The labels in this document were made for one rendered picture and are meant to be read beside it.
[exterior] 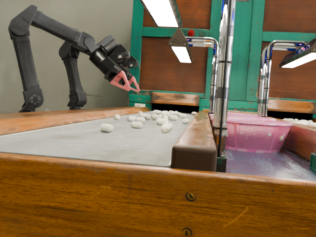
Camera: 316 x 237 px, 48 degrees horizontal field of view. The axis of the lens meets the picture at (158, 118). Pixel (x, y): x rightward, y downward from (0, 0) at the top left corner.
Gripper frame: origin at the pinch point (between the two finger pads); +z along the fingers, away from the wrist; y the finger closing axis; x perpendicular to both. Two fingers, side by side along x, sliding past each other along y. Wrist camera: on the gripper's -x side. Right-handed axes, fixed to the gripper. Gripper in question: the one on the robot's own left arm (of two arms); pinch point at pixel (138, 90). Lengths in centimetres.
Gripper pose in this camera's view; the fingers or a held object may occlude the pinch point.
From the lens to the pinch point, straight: 179.2
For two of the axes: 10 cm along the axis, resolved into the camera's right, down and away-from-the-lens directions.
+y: 1.3, -0.5, 9.9
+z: 7.1, 7.0, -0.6
